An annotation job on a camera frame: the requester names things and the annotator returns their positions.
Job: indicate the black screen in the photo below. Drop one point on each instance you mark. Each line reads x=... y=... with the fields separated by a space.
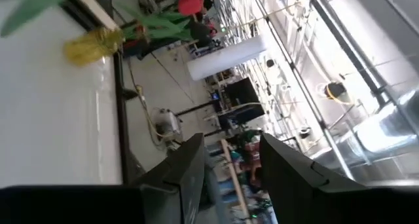
x=244 y=96

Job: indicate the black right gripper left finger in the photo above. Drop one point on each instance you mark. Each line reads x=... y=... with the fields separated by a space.
x=176 y=184

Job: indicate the white floor machine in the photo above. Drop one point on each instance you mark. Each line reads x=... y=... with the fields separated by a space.
x=167 y=122

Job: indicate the yellow ribbed glass vase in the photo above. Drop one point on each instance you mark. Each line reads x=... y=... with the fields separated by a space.
x=91 y=47

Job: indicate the light wooden plank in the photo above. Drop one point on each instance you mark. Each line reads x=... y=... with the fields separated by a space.
x=235 y=178

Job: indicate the red artificial tulip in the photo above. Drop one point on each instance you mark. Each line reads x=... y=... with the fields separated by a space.
x=190 y=4

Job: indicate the white artificial tulip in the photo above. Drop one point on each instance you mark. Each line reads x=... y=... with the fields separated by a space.
x=29 y=11

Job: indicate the black artificial tulip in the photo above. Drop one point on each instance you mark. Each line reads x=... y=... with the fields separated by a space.
x=199 y=32

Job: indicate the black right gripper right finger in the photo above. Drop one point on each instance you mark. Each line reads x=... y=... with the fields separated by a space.
x=294 y=191

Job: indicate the white round column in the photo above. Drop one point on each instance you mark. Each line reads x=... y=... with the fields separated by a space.
x=226 y=57

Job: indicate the black pendant lamp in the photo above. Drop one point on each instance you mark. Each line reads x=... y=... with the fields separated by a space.
x=335 y=89

